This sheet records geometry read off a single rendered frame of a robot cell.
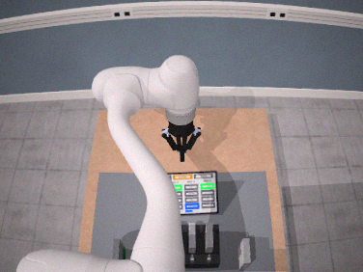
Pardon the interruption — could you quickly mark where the white hard drive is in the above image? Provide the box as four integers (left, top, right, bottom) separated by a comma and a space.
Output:
112, 238, 126, 259
188, 224, 196, 253
205, 223, 213, 253
237, 238, 251, 271

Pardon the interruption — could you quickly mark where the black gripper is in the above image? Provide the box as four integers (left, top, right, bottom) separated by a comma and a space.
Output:
162, 121, 201, 162

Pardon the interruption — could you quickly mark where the black-framed status screen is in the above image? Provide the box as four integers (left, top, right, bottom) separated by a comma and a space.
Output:
167, 171, 219, 215

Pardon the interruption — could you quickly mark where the grey flat mat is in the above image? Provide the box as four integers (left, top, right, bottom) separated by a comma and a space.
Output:
91, 171, 275, 272

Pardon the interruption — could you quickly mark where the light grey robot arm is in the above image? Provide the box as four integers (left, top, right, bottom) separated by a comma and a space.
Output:
16, 55, 199, 272

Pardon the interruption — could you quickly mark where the black drive dock housing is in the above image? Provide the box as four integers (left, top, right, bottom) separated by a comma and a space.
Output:
181, 225, 220, 268

